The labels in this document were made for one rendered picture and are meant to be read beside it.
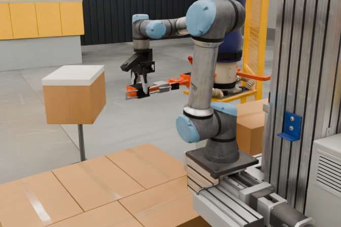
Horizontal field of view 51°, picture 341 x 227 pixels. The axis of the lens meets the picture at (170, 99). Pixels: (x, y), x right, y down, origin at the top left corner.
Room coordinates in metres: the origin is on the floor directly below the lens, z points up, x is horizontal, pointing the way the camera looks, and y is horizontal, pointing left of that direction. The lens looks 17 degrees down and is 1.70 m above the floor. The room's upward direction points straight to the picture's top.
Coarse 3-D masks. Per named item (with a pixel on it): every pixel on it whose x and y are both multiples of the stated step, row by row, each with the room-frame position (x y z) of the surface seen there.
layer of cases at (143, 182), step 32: (96, 160) 2.33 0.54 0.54; (128, 160) 2.33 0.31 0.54; (160, 160) 2.33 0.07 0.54; (0, 192) 1.91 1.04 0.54; (32, 192) 1.91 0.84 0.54; (64, 192) 1.90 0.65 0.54; (96, 192) 1.90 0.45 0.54; (128, 192) 1.90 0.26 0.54; (160, 192) 1.90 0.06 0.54; (0, 224) 1.64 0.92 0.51; (32, 224) 1.59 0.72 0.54; (64, 224) 1.59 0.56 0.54; (96, 224) 1.59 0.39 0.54; (128, 224) 1.59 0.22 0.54; (160, 224) 1.58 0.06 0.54; (192, 224) 1.63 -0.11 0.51
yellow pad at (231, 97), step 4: (244, 88) 2.06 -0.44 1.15; (224, 92) 1.91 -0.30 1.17; (228, 92) 1.97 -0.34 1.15; (236, 92) 1.97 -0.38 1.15; (240, 92) 1.97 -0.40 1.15; (244, 92) 1.97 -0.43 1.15; (248, 92) 1.99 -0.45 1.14; (252, 92) 2.00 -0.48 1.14; (256, 92) 2.03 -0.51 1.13; (212, 96) 1.89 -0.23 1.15; (224, 96) 1.89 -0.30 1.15; (228, 96) 1.89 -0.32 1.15; (232, 96) 1.91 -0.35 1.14; (236, 96) 1.91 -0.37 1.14; (240, 96) 1.93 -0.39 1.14; (244, 96) 1.95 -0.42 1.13; (212, 100) 1.86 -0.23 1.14; (216, 100) 1.84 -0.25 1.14; (220, 100) 1.83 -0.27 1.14; (224, 100) 1.84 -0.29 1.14; (228, 100) 1.86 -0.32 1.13; (232, 100) 1.88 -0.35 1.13
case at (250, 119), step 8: (240, 104) 2.37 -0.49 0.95; (248, 104) 2.37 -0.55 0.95; (256, 104) 2.37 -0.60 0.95; (240, 112) 2.20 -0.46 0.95; (248, 112) 2.20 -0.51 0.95; (256, 112) 2.19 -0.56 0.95; (264, 112) 2.19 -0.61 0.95; (240, 120) 2.05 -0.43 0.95; (248, 120) 2.05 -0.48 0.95; (256, 120) 2.05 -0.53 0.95; (240, 128) 1.98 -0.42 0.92; (248, 128) 1.93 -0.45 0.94; (256, 128) 1.93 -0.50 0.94; (240, 136) 1.98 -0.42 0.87; (248, 136) 1.92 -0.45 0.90; (256, 136) 1.93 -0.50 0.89; (240, 144) 1.98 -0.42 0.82; (248, 144) 1.92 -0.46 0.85; (256, 144) 1.93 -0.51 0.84; (248, 152) 1.92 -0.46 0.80; (256, 152) 1.93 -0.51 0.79
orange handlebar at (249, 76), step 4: (240, 68) 2.11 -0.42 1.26; (236, 72) 1.99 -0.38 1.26; (240, 72) 1.98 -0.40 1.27; (240, 76) 1.97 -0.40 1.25; (244, 76) 1.95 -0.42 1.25; (248, 76) 1.93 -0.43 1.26; (252, 76) 1.91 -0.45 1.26; (256, 76) 1.89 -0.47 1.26; (260, 76) 1.89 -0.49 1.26; (268, 76) 1.89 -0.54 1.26; (172, 80) 1.78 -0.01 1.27; (176, 80) 1.78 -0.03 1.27; (180, 80) 1.78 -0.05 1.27; (184, 80) 1.80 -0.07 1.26; (188, 80) 1.82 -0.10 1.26; (260, 80) 1.87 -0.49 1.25; (264, 80) 1.86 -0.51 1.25; (180, 84) 1.78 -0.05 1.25; (152, 88) 1.66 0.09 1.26; (156, 88) 1.67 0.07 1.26; (132, 92) 1.59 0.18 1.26
